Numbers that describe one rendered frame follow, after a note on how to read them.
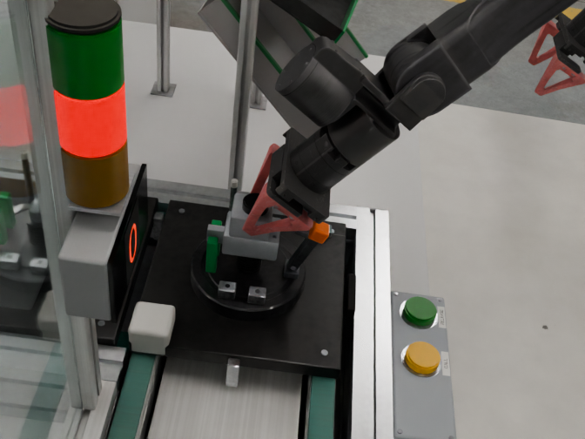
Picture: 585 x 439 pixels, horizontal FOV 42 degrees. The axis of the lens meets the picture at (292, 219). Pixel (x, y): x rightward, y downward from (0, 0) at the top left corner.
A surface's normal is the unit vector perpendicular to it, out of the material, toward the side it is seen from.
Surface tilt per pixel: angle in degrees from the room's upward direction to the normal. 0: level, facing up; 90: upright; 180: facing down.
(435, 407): 0
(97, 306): 90
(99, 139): 90
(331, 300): 0
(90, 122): 90
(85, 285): 90
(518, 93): 0
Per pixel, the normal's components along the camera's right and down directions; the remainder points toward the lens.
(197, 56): 0.11, -0.72
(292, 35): -0.25, 0.65
